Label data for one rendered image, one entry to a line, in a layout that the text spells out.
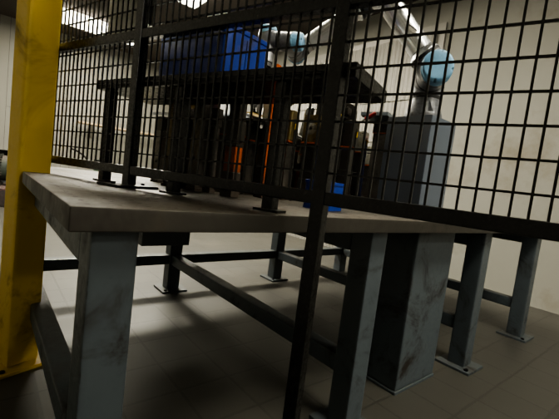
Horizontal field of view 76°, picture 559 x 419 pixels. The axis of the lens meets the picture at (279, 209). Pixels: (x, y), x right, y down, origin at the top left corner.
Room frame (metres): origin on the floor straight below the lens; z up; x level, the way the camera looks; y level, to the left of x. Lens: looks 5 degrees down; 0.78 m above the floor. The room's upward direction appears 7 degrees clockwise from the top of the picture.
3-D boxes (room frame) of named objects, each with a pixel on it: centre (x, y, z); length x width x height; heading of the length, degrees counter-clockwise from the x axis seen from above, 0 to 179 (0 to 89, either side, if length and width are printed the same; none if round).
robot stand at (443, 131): (1.56, -0.55, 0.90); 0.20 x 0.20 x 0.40; 40
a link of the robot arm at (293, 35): (1.56, 0.04, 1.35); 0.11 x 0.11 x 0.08; 78
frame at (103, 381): (1.97, -0.16, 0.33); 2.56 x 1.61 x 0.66; 130
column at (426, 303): (1.56, -0.55, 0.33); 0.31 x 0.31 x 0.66; 40
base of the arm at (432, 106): (1.56, -0.55, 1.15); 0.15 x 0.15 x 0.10
